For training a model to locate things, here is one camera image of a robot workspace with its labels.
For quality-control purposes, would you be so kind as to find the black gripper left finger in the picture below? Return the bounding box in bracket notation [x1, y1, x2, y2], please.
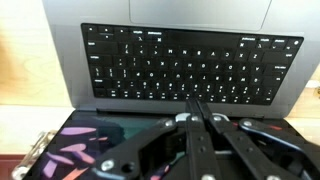
[186, 99, 222, 180]

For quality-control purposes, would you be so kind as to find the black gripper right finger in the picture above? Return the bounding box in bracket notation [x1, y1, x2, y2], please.
[196, 101, 294, 180]

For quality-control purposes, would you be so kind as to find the grey laptop with keyboard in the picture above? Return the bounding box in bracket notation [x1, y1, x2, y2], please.
[23, 0, 320, 180]

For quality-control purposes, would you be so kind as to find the metallic object at table edge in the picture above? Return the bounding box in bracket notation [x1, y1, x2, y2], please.
[11, 130, 57, 180]

